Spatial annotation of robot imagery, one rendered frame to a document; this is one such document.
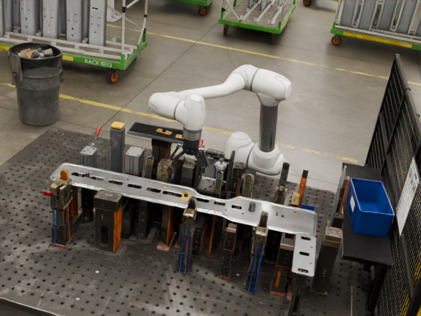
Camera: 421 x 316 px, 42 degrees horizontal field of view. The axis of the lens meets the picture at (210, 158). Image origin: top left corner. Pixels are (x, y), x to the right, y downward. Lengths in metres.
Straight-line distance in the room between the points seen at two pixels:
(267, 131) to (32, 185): 1.43
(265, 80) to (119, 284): 1.27
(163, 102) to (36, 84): 3.02
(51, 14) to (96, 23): 0.57
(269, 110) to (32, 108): 3.09
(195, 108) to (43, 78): 3.12
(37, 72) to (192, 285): 3.22
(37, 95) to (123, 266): 3.03
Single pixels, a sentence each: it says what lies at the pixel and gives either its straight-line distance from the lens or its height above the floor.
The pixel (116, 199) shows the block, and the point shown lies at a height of 1.03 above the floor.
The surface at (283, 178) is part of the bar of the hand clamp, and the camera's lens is 2.85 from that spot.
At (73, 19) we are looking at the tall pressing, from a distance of 7.15.
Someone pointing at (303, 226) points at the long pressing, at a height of 1.00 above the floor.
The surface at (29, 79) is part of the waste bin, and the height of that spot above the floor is 0.50.
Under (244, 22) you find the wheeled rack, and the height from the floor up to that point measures 0.28.
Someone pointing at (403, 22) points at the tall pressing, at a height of 0.47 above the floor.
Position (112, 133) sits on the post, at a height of 1.12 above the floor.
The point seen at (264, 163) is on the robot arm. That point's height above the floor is 0.94.
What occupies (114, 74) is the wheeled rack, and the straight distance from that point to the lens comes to 6.75.
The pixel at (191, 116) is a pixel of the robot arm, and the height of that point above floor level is 1.47.
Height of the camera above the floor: 2.54
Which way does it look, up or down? 29 degrees down
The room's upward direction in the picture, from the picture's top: 7 degrees clockwise
